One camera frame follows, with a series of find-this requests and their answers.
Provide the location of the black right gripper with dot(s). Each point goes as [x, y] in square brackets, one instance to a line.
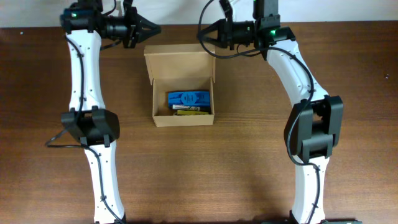
[224, 34]

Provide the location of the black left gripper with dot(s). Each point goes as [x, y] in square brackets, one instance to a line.
[136, 32]

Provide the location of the brown cardboard box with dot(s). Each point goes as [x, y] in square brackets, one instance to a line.
[184, 67]

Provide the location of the blue whiteboard eraser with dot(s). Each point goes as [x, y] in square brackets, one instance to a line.
[189, 98]

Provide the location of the black whiteboard marker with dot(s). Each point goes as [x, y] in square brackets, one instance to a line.
[190, 108]

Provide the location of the yellow highlighter pen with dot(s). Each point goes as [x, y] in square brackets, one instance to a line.
[189, 113]

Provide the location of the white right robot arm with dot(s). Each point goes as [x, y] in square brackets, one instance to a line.
[314, 124]

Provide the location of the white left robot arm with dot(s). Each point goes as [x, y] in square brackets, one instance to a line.
[92, 126]

